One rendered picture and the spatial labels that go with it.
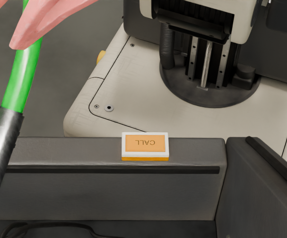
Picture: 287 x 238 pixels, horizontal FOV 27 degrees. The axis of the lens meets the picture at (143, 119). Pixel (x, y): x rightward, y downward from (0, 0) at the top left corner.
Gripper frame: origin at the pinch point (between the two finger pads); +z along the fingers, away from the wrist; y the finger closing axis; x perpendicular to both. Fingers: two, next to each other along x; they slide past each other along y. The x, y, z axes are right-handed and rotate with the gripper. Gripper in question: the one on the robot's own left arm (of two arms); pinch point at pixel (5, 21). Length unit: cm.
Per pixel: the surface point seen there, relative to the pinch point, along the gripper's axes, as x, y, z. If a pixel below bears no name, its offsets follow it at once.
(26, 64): 1.4, 2.0, 1.6
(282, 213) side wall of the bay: 11.9, 19.7, 0.8
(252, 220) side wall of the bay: 20.9, 19.0, 4.9
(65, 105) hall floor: 143, -42, 48
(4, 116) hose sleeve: 0.8, 2.9, 4.8
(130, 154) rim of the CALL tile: 27.9, 5.6, 9.9
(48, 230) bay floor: 32.6, 2.6, 25.4
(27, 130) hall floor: 133, -44, 59
